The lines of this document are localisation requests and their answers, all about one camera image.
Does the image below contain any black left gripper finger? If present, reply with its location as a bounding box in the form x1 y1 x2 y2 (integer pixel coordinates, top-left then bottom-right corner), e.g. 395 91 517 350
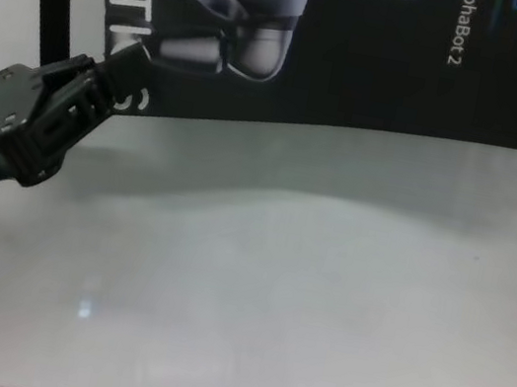
82 34 158 121
58 83 110 147

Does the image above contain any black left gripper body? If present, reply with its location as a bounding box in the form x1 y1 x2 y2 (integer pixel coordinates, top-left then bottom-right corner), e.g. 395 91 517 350
0 38 116 200

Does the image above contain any black robot poster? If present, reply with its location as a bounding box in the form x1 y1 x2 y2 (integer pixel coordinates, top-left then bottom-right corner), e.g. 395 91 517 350
73 0 517 185

